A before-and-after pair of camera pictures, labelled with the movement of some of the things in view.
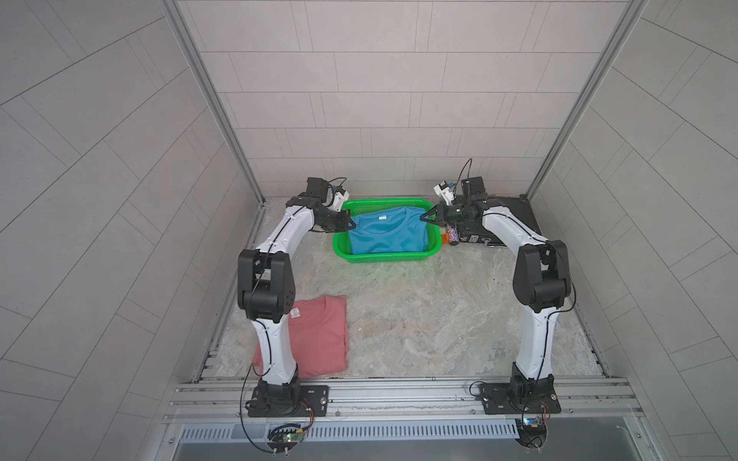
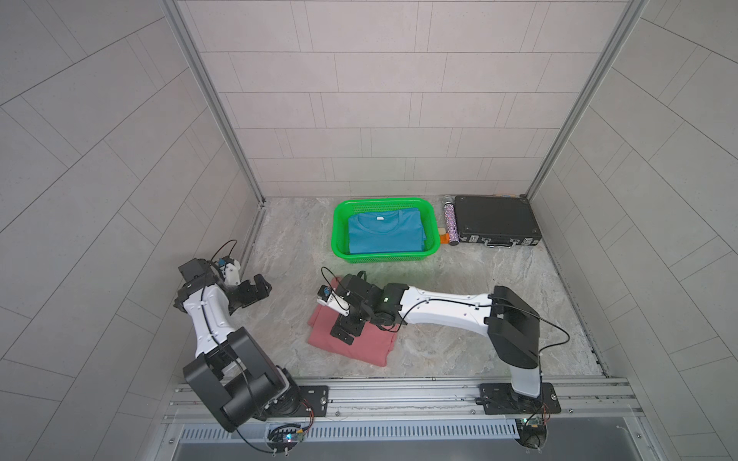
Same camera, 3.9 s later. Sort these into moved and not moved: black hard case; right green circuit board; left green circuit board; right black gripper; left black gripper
Moved: left black gripper; right black gripper
Not moved: right green circuit board; black hard case; left green circuit board
